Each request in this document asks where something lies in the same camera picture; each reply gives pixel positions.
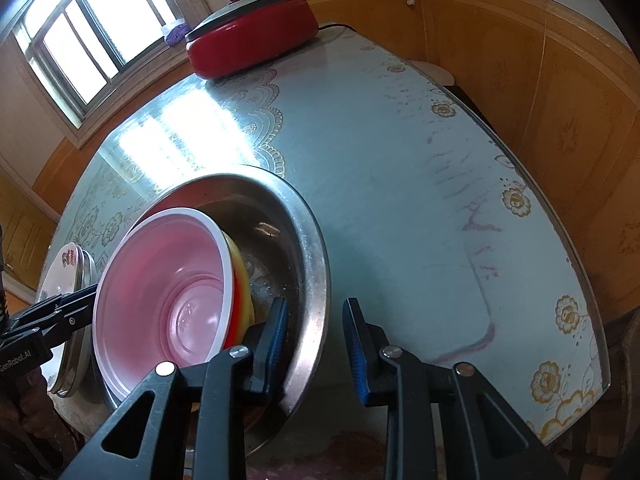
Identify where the purple packet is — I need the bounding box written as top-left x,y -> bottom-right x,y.
162,16 -> 191,47

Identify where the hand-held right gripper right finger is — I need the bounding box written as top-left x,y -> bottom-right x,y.
342,298 -> 566,480

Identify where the grey pot lid red knob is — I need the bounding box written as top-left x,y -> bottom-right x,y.
184,0 -> 302,44

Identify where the gold lace table mat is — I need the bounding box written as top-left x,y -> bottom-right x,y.
64,66 -> 287,263

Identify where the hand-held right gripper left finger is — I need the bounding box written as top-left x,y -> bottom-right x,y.
60,297 -> 290,480

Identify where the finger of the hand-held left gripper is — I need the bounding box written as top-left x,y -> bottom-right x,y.
35,305 -> 97,347
20,284 -> 99,322

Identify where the dark wooden chair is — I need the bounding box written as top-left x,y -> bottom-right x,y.
547,305 -> 640,480

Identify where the window with white frame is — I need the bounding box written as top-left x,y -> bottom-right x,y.
11,0 -> 212,150

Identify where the large white printed plate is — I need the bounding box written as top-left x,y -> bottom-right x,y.
46,249 -> 97,399

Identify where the red electric pot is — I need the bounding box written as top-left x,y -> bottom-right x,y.
186,0 -> 321,80

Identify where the small white printed plate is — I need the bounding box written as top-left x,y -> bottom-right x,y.
38,241 -> 83,311

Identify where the white round stool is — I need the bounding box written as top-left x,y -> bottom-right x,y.
409,59 -> 456,87

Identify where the wooden door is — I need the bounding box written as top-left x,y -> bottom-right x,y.
0,170 -> 57,306

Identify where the yellow plastic bowl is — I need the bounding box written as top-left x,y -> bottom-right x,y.
221,230 -> 258,347

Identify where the stainless steel bowl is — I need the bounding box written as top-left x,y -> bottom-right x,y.
102,164 -> 332,459

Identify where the red plastic bowl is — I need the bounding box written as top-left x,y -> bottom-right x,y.
92,207 -> 237,405

